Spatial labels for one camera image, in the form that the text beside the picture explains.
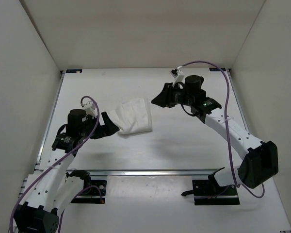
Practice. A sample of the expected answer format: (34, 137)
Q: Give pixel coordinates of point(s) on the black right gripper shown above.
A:
(164, 99)

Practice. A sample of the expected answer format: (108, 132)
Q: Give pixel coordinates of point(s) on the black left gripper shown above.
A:
(108, 127)

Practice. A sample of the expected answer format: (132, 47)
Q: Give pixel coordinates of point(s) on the white pleated skirt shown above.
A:
(132, 117)

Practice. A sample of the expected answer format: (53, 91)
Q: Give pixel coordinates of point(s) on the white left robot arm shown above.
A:
(39, 208)

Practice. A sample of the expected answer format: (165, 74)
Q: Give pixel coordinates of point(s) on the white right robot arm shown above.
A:
(259, 159)

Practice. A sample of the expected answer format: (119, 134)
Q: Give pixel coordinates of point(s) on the right blue corner label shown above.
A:
(213, 69)

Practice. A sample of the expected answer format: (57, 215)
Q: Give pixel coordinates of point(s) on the blue corner label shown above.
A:
(73, 71)
(213, 69)

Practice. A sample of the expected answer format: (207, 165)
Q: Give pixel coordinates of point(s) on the left blue corner label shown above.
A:
(73, 71)

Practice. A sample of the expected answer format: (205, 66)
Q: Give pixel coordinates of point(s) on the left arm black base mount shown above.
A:
(94, 191)

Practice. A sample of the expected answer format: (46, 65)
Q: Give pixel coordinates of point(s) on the right side aluminium rail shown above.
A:
(238, 99)

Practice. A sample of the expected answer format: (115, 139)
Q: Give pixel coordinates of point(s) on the left side aluminium rail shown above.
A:
(44, 138)

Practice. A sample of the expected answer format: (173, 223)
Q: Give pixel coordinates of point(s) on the aluminium table edge rail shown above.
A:
(153, 172)

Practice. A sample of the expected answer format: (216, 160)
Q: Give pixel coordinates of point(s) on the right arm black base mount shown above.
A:
(208, 192)

